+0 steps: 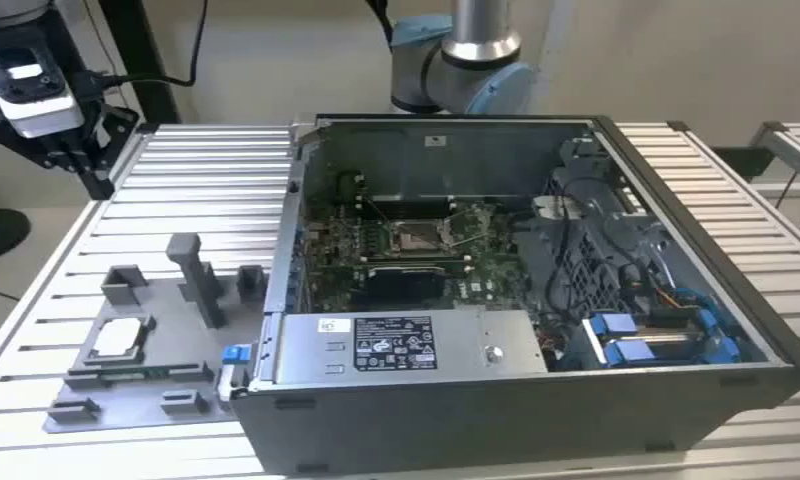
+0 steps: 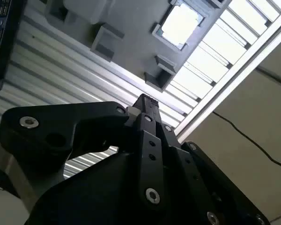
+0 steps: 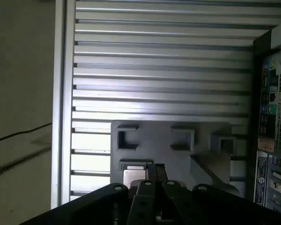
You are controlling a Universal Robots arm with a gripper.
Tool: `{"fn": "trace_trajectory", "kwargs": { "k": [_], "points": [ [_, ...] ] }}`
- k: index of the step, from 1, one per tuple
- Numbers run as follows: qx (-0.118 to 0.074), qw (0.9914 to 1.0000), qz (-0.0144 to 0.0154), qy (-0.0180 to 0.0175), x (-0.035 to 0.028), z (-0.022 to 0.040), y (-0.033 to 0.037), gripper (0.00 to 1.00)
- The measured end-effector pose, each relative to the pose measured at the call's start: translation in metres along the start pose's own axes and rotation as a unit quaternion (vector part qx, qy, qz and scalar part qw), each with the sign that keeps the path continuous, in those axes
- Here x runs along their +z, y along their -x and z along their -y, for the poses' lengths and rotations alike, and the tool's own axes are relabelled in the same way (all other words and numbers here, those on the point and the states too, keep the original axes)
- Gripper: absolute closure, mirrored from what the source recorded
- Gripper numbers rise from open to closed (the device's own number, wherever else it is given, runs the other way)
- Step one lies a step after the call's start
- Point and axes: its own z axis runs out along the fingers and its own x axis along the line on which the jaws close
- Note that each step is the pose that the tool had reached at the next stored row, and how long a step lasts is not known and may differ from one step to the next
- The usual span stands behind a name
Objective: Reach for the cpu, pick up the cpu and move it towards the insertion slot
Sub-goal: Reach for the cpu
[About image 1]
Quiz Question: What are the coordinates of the metal locking lever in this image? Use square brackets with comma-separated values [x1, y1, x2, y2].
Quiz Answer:
[450, 207, 492, 247]

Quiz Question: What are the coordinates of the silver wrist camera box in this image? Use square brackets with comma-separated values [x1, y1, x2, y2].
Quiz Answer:
[0, 45, 86, 140]

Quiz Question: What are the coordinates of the black camera cable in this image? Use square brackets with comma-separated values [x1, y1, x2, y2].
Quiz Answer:
[71, 0, 209, 101]

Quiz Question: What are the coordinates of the green motherboard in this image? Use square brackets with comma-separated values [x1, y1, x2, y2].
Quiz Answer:
[297, 197, 561, 361]

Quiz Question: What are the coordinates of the CPU socket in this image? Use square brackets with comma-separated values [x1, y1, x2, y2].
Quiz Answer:
[389, 219, 452, 257]

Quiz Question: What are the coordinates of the green RAM stick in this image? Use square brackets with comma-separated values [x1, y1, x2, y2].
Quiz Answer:
[69, 366, 201, 384]

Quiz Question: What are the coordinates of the blue carrier disk with wires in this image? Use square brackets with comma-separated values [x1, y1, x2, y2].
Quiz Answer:
[214, 343, 253, 402]

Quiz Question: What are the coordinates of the thick black internal wire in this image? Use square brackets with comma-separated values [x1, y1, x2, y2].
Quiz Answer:
[592, 219, 648, 301]

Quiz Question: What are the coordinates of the black vertical frame post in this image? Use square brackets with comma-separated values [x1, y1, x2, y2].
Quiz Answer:
[95, 0, 182, 126]

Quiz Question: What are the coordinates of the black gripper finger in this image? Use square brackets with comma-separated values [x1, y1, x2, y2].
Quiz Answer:
[83, 105, 141, 200]
[0, 115, 101, 200]

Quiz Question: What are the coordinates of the silver green CPU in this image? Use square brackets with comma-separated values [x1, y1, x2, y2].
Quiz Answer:
[89, 319, 149, 359]

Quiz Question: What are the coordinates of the silver power supply with label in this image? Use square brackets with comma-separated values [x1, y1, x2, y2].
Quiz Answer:
[252, 308, 549, 389]

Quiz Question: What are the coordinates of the black heatsink block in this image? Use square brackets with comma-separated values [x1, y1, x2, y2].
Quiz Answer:
[364, 267, 442, 307]

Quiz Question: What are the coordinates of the grey parts rack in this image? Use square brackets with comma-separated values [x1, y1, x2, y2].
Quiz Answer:
[42, 232, 269, 435]

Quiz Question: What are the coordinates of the orange yellow wire bundle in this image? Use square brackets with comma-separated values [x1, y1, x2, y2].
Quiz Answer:
[659, 284, 688, 311]

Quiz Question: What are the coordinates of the black open PC case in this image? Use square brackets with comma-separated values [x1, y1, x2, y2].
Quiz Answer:
[229, 113, 800, 475]

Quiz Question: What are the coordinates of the blue disk carrier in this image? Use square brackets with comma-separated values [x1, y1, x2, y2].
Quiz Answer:
[602, 324, 743, 366]
[582, 299, 725, 339]

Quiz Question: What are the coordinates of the black RAM slot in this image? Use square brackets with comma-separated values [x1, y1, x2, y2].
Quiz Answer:
[356, 262, 476, 274]
[356, 253, 476, 264]

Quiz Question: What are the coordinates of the dark plastic drive cage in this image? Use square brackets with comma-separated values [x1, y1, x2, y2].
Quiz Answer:
[510, 137, 681, 361]

